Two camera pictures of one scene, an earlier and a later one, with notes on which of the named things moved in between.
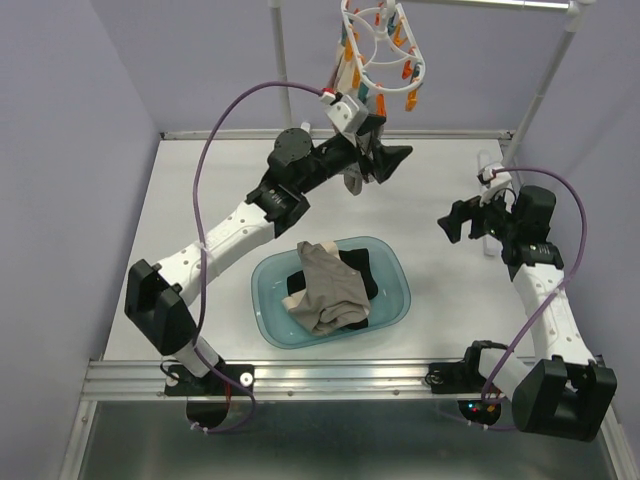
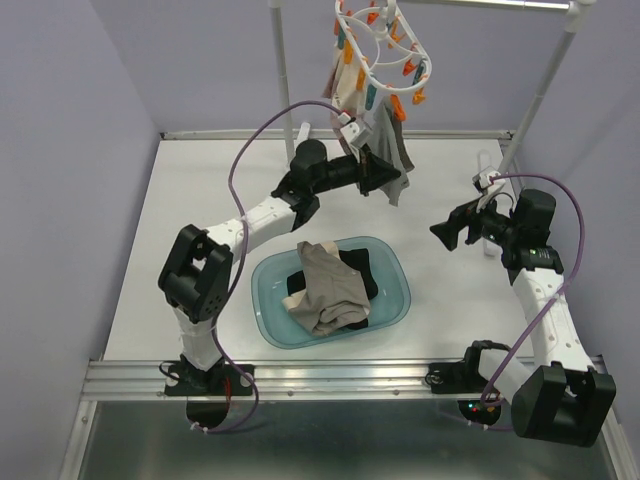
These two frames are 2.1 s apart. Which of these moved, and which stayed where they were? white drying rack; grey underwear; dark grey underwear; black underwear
Moved: dark grey underwear
Stayed: grey underwear; white drying rack; black underwear
